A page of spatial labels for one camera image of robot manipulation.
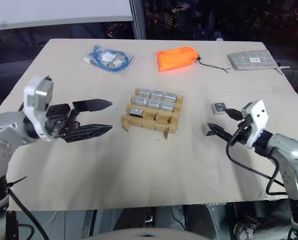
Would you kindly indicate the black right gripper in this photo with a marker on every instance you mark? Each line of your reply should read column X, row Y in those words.
column 244, row 132

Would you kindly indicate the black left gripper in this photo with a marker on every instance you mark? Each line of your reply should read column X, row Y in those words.
column 61, row 117

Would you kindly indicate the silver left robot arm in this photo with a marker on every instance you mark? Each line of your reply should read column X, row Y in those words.
column 3, row 140

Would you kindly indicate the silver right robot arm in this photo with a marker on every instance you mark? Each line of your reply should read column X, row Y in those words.
column 289, row 155

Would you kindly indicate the wooden tray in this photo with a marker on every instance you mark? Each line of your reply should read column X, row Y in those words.
column 152, row 122

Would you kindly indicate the silver metal block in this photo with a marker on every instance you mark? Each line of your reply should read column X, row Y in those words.
column 219, row 108

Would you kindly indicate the grey checked fabric pouch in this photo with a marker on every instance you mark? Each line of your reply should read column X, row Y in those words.
column 254, row 60

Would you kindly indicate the dark rounded housing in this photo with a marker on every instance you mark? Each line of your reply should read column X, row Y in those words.
column 203, row 222

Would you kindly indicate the white board panel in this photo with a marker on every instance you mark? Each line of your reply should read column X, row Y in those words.
column 58, row 11

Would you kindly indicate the grey robot torso top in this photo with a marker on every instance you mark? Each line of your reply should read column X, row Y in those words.
column 146, row 235

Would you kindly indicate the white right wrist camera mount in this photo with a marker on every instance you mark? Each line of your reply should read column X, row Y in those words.
column 257, row 120

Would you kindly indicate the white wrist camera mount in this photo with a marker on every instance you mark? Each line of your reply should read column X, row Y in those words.
column 257, row 120
column 36, row 100

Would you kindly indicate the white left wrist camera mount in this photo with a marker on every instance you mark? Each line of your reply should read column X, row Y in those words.
column 36, row 100

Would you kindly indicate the grey window frame post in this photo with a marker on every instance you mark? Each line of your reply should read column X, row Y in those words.
column 137, row 17

